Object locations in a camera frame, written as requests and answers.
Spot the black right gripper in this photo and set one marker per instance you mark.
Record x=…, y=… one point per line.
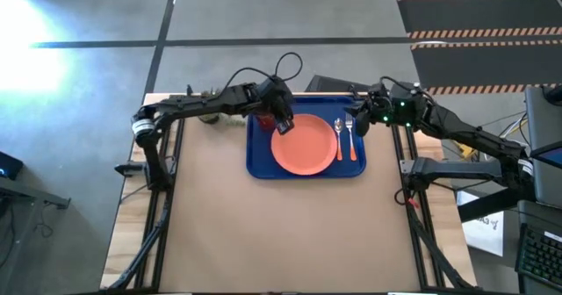
x=381, y=104

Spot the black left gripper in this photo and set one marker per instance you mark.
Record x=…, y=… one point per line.
x=274, y=97

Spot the red translucent cup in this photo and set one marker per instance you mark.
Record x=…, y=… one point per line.
x=265, y=123

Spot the orange plastic plate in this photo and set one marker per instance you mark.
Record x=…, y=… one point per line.
x=304, y=148

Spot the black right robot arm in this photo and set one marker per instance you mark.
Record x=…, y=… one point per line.
x=465, y=134

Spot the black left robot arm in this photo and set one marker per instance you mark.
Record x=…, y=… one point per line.
x=197, y=104

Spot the blue plastic tray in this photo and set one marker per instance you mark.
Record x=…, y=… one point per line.
x=263, y=159

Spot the black box behind table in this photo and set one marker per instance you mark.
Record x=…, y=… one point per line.
x=329, y=84

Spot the toy pineapple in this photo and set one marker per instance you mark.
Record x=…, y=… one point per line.
x=211, y=119

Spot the tan table cover sheet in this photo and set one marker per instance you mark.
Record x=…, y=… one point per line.
x=263, y=242

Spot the black hazard-striped floor mat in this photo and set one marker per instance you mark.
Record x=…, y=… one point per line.
x=478, y=14
x=487, y=66

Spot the black desk bar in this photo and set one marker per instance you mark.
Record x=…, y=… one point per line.
x=492, y=207

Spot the white paper sign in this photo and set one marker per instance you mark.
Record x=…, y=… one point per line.
x=483, y=233

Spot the grey monitor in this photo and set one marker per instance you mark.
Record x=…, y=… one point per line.
x=546, y=124

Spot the black keyboard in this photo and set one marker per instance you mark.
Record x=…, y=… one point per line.
x=542, y=255

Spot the black device with blue light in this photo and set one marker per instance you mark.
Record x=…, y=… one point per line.
x=9, y=165

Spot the black aluminium table frame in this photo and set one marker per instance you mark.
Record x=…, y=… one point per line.
x=398, y=146

